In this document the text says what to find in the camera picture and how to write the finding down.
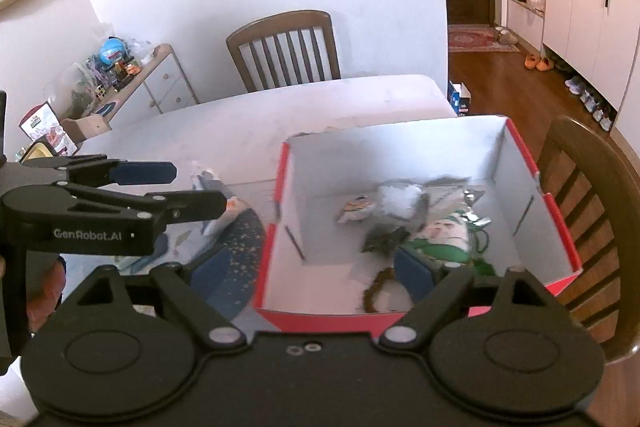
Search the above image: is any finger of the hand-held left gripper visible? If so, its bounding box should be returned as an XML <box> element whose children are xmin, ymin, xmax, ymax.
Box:
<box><xmin>20</xmin><ymin>154</ymin><xmax>177</xmax><ymax>188</ymax></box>
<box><xmin>66</xmin><ymin>186</ymin><xmax>227</xmax><ymax>227</ymax></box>

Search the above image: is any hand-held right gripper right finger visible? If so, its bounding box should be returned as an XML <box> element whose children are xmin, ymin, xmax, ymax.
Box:
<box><xmin>382</xmin><ymin>249</ymin><xmax>557</xmax><ymax>349</ymax></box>

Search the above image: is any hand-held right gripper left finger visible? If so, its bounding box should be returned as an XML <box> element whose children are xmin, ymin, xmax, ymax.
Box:
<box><xmin>62</xmin><ymin>251</ymin><xmax>251</xmax><ymax>349</ymax></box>

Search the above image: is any brown furry strip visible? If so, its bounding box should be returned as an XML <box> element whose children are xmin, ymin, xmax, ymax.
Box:
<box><xmin>361</xmin><ymin>268</ymin><xmax>398</xmax><ymax>314</ymax></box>

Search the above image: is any green-haired cartoon plush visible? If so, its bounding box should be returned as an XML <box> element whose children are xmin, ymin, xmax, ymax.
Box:
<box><xmin>395</xmin><ymin>189</ymin><xmax>497</xmax><ymax>279</ymax></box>

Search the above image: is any white fluffy ball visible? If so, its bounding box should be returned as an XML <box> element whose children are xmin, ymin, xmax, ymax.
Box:
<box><xmin>377</xmin><ymin>184</ymin><xmax>426</xmax><ymax>215</ymax></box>

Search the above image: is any orange white cartoon packet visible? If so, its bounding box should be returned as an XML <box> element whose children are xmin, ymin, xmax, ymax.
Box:
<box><xmin>336</xmin><ymin>193</ymin><xmax>378</xmax><ymax>224</ymax></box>

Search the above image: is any brown paper snack packet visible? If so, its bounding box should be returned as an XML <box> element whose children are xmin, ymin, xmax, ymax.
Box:
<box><xmin>424</xmin><ymin>174</ymin><xmax>473</xmax><ymax>208</ymax></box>

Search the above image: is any red cardboard box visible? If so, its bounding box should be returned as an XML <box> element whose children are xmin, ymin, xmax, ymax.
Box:
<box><xmin>252</xmin><ymin>114</ymin><xmax>583</xmax><ymax>334</ymax></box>

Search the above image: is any person's left hand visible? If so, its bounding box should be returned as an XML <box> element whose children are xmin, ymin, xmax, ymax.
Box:
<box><xmin>27</xmin><ymin>254</ymin><xmax>67</xmax><ymax>334</ymax></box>

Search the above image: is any small white toy figure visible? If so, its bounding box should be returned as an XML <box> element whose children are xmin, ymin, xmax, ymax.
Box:
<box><xmin>191</xmin><ymin>161</ymin><xmax>237</xmax><ymax>236</ymax></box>

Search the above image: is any blue speckled bag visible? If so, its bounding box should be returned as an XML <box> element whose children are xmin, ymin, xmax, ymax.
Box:
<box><xmin>187</xmin><ymin>207</ymin><xmax>268</xmax><ymax>323</ymax></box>

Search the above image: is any wooden white sideboard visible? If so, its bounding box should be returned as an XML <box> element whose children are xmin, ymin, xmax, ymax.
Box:
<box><xmin>47</xmin><ymin>44</ymin><xmax>200</xmax><ymax>142</ymax></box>

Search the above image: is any pile of small toys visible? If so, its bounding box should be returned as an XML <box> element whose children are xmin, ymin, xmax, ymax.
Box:
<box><xmin>75</xmin><ymin>52</ymin><xmax>146</xmax><ymax>108</ymax></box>

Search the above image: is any colourful snack bag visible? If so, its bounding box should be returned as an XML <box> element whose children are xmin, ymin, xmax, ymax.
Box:
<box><xmin>19</xmin><ymin>102</ymin><xmax>81</xmax><ymax>158</ymax></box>

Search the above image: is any blue round toy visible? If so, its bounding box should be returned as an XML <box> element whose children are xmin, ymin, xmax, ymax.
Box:
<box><xmin>99</xmin><ymin>37</ymin><xmax>126</xmax><ymax>66</ymax></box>

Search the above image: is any blue box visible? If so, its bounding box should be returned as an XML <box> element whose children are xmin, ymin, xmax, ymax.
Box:
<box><xmin>448</xmin><ymin>81</ymin><xmax>472</xmax><ymax>116</ymax></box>

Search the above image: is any wooden slat-back chair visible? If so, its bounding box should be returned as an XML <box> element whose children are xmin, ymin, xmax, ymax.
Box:
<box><xmin>226</xmin><ymin>10</ymin><xmax>342</xmax><ymax>94</ymax></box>

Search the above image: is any dark wooden chair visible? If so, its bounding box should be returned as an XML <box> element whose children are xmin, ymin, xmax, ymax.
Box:
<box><xmin>537</xmin><ymin>116</ymin><xmax>640</xmax><ymax>365</ymax></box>

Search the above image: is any red patterned rug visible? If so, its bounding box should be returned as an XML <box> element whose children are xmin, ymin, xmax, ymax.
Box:
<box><xmin>447</xmin><ymin>25</ymin><xmax>522</xmax><ymax>54</ymax></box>

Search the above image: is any row of shoes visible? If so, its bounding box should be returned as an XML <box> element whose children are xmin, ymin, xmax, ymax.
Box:
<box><xmin>565</xmin><ymin>76</ymin><xmax>616</xmax><ymax>132</ymax></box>

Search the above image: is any white wooden shelf cabinet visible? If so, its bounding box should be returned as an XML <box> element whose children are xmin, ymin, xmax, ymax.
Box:
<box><xmin>505</xmin><ymin>0</ymin><xmax>640</xmax><ymax>128</ymax></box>

